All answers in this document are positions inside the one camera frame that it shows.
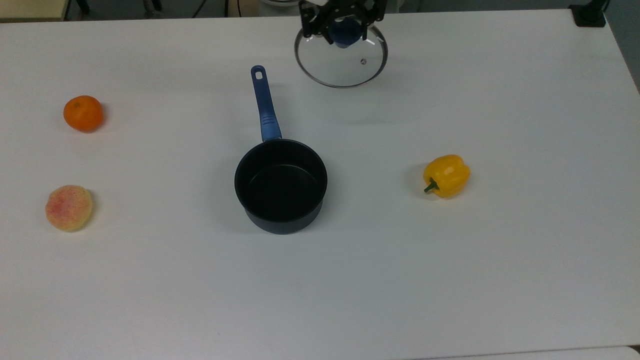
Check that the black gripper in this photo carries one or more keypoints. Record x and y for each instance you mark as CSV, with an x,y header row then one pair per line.
x,y
347,7

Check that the glass lid with blue knob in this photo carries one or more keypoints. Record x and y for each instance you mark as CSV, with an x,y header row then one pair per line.
x,y
345,67

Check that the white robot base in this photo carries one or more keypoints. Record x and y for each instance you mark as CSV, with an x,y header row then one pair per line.
x,y
277,2

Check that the yellow bell pepper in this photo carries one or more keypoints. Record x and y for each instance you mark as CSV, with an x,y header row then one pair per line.
x,y
448,176

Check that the black chair leg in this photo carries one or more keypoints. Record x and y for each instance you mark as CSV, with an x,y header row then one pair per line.
x,y
151,6

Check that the black table clamp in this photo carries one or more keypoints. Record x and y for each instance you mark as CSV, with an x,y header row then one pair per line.
x,y
589,15

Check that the orange mandarin fruit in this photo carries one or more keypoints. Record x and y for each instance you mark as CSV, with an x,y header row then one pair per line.
x,y
83,114

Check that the light wooden furniture board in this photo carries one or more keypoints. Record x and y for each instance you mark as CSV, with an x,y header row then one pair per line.
x,y
30,9

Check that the pink yellow peach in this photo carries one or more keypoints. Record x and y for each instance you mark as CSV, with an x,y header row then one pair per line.
x,y
68,208

